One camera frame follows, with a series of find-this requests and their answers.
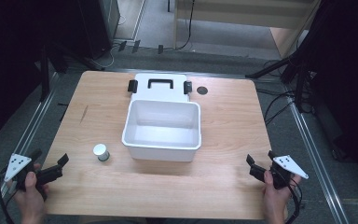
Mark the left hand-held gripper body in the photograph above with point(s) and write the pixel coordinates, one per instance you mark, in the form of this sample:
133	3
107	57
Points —
15	165

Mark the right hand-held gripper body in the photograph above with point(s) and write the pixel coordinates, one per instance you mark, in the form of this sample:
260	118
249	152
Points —
287	165

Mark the white plastic storage box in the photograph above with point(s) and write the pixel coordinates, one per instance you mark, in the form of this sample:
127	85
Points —
161	130

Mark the person's left hand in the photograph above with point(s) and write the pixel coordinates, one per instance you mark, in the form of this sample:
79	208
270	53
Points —
31	199

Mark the person's right hand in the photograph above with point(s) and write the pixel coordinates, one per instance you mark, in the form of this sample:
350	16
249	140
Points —
275	202

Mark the black metal stand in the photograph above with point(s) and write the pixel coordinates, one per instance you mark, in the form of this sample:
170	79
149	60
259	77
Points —
44	74
298	84

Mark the dark round table cap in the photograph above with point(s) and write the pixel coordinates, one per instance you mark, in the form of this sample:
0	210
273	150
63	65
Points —
202	90

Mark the dark curtain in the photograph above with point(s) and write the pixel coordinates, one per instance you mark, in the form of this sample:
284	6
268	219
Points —
9	62
348	77

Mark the black cabinet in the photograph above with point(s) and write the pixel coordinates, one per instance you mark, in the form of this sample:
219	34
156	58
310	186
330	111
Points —
99	28

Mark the aluminium floor rail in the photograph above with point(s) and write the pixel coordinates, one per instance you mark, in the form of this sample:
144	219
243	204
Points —
317	155
15	149

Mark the light wooden shelf frame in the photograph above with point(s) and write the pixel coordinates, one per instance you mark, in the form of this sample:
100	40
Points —
230	15

